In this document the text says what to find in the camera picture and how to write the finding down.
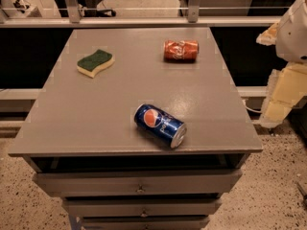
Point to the grey drawer cabinet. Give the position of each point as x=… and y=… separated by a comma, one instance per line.
x=138, y=129

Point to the blue pepsi can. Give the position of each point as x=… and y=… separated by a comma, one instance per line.
x=160, y=124

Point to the grey metal railing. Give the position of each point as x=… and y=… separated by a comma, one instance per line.
x=132, y=13

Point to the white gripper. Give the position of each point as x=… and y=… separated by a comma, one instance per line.
x=294, y=37

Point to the orange crushed soda can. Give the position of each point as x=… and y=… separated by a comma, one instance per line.
x=183, y=50

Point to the green and yellow sponge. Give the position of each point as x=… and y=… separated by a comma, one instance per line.
x=95, y=63

